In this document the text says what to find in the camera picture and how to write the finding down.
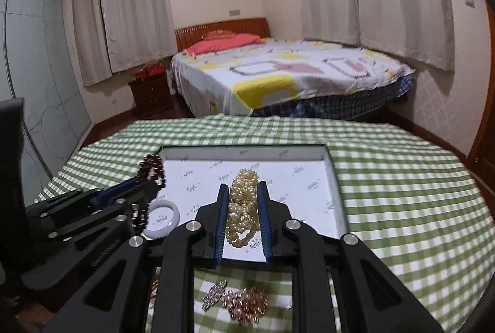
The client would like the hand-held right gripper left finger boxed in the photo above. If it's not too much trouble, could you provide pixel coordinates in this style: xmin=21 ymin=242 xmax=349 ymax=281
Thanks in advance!
xmin=42 ymin=183 xmax=233 ymax=333

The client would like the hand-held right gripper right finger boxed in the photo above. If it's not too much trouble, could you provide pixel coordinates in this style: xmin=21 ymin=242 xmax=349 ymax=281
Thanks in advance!
xmin=257 ymin=180 xmax=444 ymax=333

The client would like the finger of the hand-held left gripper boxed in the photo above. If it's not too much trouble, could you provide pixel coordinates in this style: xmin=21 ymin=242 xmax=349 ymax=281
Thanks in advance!
xmin=26 ymin=176 xmax=160 ymax=221
xmin=21 ymin=199 xmax=151 ymax=289

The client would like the cream pearl necklace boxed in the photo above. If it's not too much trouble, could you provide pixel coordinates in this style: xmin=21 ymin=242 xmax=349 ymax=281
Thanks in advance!
xmin=225 ymin=167 xmax=260 ymax=249

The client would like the dark red bead bracelet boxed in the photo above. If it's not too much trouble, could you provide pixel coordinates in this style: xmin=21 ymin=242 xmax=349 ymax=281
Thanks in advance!
xmin=131 ymin=153 xmax=168 ymax=238

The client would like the white printed jewelry tray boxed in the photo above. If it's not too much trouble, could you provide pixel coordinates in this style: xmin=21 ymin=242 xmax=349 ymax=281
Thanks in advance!
xmin=144 ymin=145 xmax=349 ymax=269

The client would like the white jade bangle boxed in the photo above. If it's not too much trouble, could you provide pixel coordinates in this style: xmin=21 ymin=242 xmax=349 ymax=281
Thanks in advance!
xmin=142 ymin=200 xmax=182 ymax=240

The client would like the silver rhinestone brooch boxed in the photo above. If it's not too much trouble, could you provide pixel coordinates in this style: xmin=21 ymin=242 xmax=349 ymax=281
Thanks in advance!
xmin=202 ymin=281 xmax=230 ymax=313

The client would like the wooden nightstand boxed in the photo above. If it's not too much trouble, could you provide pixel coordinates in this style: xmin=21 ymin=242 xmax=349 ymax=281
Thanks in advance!
xmin=129 ymin=72 xmax=173 ymax=119

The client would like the frosted glass wardrobe door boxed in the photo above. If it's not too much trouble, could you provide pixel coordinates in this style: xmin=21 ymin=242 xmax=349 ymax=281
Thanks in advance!
xmin=0 ymin=0 xmax=94 ymax=181

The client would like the red gift box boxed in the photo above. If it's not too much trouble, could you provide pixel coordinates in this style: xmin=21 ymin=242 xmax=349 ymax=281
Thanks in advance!
xmin=133 ymin=61 xmax=165 ymax=81

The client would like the green checked tablecloth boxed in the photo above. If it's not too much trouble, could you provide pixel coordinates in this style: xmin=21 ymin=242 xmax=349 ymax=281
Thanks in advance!
xmin=33 ymin=114 xmax=490 ymax=333

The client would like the bed with patterned sheet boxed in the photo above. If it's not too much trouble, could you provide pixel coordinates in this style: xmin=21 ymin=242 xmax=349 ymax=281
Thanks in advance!
xmin=171 ymin=37 xmax=416 ymax=116

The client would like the pink pillow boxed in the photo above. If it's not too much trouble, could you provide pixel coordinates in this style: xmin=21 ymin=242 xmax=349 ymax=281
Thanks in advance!
xmin=184 ymin=33 xmax=264 ymax=56

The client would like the wide white curtain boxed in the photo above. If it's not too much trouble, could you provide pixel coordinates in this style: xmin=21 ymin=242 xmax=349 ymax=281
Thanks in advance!
xmin=342 ymin=0 xmax=455 ymax=71
xmin=100 ymin=0 xmax=173 ymax=74

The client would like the wooden bed headboard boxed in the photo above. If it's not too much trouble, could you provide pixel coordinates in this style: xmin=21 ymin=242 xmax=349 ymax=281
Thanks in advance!
xmin=175 ymin=18 xmax=270 ymax=52

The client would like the wooden door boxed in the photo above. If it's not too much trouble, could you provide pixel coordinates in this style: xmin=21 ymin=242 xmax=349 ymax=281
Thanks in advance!
xmin=464 ymin=4 xmax=495 ymax=183

